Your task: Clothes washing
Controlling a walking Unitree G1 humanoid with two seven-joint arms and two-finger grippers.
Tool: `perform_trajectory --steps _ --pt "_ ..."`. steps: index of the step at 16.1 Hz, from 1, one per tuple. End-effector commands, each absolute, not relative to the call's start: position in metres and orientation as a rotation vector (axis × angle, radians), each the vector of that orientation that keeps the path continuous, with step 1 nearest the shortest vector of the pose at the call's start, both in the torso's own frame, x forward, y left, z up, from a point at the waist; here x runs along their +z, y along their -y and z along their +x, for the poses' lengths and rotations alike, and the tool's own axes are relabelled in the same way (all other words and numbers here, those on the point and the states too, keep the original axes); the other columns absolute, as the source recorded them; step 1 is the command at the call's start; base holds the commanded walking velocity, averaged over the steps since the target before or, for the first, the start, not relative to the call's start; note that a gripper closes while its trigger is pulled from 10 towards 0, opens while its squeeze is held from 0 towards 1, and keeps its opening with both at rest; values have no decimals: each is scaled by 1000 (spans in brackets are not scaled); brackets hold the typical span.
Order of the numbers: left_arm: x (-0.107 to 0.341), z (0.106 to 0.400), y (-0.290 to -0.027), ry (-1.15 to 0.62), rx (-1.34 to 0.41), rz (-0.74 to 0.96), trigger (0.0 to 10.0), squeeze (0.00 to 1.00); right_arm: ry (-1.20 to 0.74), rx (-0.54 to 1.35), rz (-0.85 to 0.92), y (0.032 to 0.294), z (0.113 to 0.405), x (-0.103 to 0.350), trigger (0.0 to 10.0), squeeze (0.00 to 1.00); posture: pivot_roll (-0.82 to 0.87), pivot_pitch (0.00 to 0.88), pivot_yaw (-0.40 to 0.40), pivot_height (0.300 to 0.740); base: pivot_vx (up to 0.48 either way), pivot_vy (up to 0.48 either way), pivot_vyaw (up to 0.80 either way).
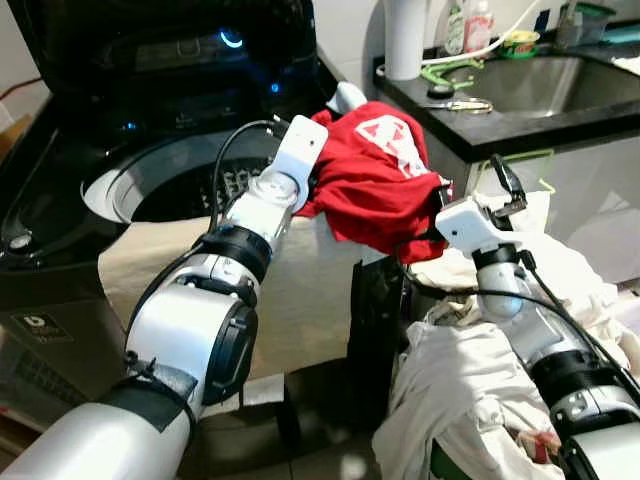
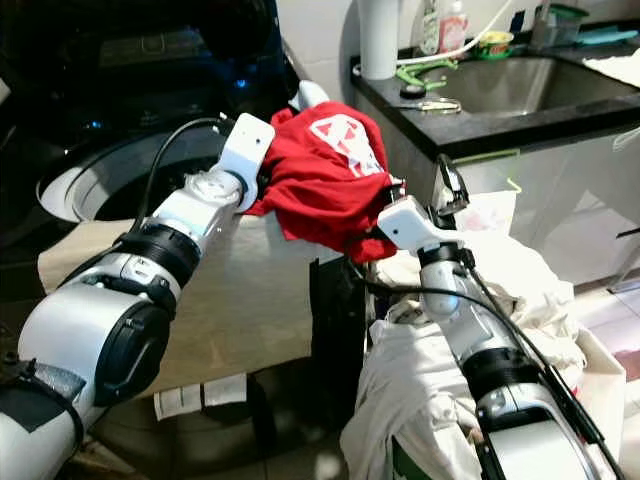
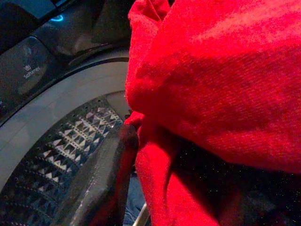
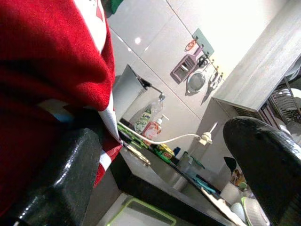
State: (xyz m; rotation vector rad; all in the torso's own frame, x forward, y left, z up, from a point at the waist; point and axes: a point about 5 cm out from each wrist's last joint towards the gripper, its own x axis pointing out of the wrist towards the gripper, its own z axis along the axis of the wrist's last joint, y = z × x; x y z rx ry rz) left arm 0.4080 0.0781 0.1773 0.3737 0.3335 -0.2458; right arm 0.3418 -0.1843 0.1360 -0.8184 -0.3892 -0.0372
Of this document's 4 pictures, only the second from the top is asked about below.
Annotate green wire bag holder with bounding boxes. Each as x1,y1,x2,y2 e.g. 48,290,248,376
445,148,524,196

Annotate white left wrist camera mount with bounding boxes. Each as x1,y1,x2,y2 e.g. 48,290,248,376
217,113,277,188

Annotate soap bottle with red label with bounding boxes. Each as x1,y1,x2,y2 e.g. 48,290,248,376
437,0,469,54

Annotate white pipe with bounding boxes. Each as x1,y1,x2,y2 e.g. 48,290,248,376
357,0,401,81

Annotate metal scissors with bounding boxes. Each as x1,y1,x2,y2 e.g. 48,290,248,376
410,96,464,113

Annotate steel sink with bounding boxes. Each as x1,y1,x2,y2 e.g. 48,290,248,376
425,55,626,119

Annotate clear green bottle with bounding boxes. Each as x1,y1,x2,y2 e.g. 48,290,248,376
418,0,441,56

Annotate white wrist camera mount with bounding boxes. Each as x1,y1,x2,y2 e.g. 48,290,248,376
376,196,441,253
217,113,277,188

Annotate white rag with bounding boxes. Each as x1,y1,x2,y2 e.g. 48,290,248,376
585,50,640,89

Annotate black countertop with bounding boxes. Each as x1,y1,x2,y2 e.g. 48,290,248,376
350,45,640,161

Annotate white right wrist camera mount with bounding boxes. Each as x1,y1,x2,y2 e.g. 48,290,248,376
376,196,441,253

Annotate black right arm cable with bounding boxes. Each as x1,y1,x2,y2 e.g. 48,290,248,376
345,240,626,480

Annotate green laundry basket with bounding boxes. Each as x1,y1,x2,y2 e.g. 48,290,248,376
390,440,411,480

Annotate white hose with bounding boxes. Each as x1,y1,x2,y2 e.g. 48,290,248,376
400,0,521,67

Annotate clear container with green lid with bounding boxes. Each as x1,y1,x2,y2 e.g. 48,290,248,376
530,3,591,49

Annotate teal tray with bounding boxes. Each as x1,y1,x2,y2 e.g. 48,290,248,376
575,25,640,46

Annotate grey counter cabinet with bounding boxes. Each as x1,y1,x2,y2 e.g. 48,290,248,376
430,125,640,286

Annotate grey white cloth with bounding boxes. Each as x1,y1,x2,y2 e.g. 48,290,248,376
293,80,331,111

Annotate black washing machine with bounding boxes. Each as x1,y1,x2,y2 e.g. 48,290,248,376
0,0,371,471

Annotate beige towel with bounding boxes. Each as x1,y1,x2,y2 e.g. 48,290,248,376
38,215,346,396

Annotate green plastic hook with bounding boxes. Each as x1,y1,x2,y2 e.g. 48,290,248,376
395,58,461,88

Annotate white crumpled garment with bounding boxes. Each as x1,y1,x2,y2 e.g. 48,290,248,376
340,225,626,480

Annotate red t-shirt with white print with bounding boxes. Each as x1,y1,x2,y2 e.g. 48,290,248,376
245,100,401,264

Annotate green rimmed can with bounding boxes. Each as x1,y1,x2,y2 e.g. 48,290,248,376
477,30,516,59

